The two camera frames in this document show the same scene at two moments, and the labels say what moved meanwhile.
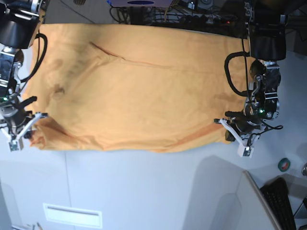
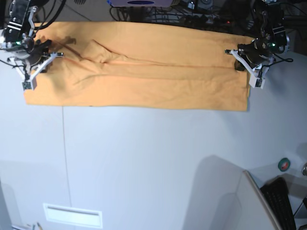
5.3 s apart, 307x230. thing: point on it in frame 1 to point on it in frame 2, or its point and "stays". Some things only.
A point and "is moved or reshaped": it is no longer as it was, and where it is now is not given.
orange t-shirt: (135, 86) is moved or reshaped
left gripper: (14, 115) to (40, 50)
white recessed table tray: (87, 218) stays
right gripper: (245, 123) to (254, 53)
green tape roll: (284, 164) stays
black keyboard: (276, 193) stays
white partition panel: (257, 214) stays
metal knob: (304, 170) stays
